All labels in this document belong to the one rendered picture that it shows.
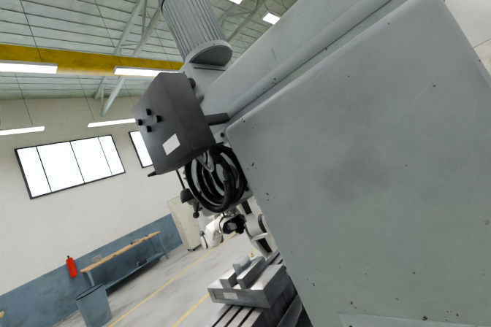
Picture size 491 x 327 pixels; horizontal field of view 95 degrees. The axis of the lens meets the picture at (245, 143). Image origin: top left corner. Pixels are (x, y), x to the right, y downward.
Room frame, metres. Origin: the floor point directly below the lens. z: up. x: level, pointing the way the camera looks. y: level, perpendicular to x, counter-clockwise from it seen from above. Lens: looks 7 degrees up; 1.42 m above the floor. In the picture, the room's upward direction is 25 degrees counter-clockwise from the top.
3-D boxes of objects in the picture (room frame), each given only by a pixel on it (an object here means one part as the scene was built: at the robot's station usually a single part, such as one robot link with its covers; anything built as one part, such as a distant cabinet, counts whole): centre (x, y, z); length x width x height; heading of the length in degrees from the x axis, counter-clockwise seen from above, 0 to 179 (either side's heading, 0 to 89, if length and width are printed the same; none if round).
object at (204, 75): (1.03, 0.17, 1.81); 0.47 x 0.26 x 0.16; 50
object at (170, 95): (0.59, 0.17, 1.62); 0.20 x 0.09 x 0.21; 50
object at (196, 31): (0.88, -0.01, 2.05); 0.20 x 0.20 x 0.32
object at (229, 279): (1.02, 0.27, 1.05); 0.15 x 0.06 x 0.04; 141
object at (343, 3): (0.72, -0.20, 1.66); 0.80 x 0.23 x 0.20; 50
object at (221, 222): (1.11, 0.24, 1.23); 0.13 x 0.12 x 0.10; 125
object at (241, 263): (0.99, 0.22, 1.07); 0.06 x 0.05 x 0.06; 141
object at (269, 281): (1.01, 0.25, 1.01); 0.35 x 0.15 x 0.11; 51
